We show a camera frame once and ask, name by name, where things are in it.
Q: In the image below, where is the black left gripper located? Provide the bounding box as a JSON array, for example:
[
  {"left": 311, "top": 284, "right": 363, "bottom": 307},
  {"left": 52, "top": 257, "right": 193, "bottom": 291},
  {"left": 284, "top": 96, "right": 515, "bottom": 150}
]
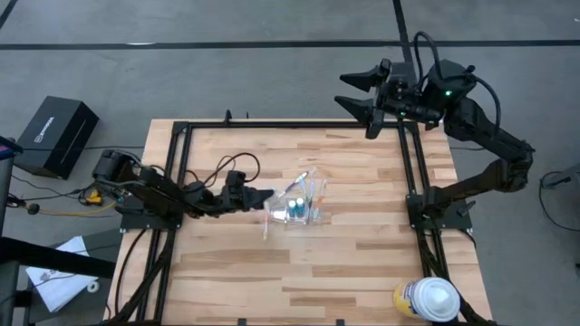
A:
[{"left": 194, "top": 187, "right": 276, "bottom": 216}]

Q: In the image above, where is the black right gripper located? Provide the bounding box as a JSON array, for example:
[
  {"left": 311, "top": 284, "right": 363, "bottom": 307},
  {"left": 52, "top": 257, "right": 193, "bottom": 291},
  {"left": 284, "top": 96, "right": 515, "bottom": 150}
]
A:
[{"left": 333, "top": 57, "right": 443, "bottom": 127}]

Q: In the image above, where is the green toothbrush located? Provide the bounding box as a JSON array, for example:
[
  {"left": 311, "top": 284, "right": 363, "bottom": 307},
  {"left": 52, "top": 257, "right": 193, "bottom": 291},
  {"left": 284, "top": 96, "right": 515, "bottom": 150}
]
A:
[{"left": 262, "top": 201, "right": 274, "bottom": 241}]

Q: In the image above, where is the purple toothbrush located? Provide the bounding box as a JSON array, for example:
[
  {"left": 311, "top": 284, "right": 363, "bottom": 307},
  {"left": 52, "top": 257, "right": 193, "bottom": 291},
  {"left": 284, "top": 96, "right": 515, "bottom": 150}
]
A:
[{"left": 279, "top": 170, "right": 310, "bottom": 199}]

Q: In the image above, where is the clear acrylic organizer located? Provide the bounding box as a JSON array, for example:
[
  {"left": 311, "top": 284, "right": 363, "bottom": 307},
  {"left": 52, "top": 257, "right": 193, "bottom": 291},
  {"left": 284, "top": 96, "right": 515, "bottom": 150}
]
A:
[{"left": 266, "top": 189, "right": 332, "bottom": 226}]

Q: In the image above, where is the yellow wipes canister white lid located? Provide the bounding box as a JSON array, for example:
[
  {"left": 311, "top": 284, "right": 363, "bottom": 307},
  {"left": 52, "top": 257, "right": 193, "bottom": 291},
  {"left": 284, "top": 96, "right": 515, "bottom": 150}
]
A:
[{"left": 392, "top": 276, "right": 462, "bottom": 324}]

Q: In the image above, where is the black cardboard box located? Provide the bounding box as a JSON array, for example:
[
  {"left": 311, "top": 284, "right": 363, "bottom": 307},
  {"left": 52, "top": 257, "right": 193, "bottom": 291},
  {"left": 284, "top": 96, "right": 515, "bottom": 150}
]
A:
[{"left": 13, "top": 95, "right": 101, "bottom": 180}]

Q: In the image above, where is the white paper sheet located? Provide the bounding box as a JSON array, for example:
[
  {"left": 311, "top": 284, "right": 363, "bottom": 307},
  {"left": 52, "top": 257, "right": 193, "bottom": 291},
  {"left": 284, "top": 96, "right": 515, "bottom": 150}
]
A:
[{"left": 24, "top": 235, "right": 99, "bottom": 314}]

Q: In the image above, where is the black stand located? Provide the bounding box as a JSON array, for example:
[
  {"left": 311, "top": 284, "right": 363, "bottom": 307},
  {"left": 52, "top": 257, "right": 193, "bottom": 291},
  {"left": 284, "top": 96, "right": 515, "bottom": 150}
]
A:
[{"left": 0, "top": 135, "right": 117, "bottom": 326}]

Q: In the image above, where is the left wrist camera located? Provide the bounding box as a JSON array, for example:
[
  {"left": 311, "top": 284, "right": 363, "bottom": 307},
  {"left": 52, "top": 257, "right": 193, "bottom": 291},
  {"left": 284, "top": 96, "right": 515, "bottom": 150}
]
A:
[{"left": 225, "top": 169, "right": 248, "bottom": 192}]

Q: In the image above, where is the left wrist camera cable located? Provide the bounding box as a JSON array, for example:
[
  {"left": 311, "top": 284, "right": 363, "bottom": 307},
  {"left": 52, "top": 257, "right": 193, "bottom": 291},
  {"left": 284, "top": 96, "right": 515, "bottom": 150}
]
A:
[{"left": 185, "top": 151, "right": 262, "bottom": 191}]

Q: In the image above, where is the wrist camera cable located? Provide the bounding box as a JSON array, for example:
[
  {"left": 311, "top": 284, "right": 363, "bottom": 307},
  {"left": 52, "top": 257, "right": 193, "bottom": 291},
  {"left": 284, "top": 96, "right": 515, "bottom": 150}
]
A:
[
  {"left": 185, "top": 151, "right": 262, "bottom": 191},
  {"left": 411, "top": 30, "right": 503, "bottom": 137}
]

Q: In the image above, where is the black aluminium table frame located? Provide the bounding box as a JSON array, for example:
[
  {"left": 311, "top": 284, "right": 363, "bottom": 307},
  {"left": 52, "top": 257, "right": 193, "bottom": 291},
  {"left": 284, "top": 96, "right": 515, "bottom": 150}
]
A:
[{"left": 106, "top": 118, "right": 499, "bottom": 326}]

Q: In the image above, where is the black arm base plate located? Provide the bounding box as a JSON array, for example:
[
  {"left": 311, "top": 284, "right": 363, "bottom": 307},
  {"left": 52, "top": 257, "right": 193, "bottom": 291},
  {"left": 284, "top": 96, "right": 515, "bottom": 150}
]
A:
[
  {"left": 119, "top": 193, "right": 188, "bottom": 233},
  {"left": 405, "top": 193, "right": 473, "bottom": 231}
]

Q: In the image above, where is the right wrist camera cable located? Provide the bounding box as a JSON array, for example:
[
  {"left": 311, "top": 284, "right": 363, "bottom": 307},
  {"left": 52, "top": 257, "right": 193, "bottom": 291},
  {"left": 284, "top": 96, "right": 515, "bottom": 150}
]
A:
[{"left": 411, "top": 30, "right": 503, "bottom": 137}]

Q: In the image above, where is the yellow floor cable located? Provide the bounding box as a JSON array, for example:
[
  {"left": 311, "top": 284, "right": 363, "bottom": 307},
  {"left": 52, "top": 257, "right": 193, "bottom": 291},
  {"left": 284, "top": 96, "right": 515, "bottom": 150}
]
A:
[{"left": 38, "top": 201, "right": 118, "bottom": 216}]

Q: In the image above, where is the black floor cable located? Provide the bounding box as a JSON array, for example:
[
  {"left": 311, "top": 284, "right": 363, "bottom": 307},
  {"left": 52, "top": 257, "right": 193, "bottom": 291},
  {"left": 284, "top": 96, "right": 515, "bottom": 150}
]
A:
[{"left": 537, "top": 170, "right": 580, "bottom": 234}]

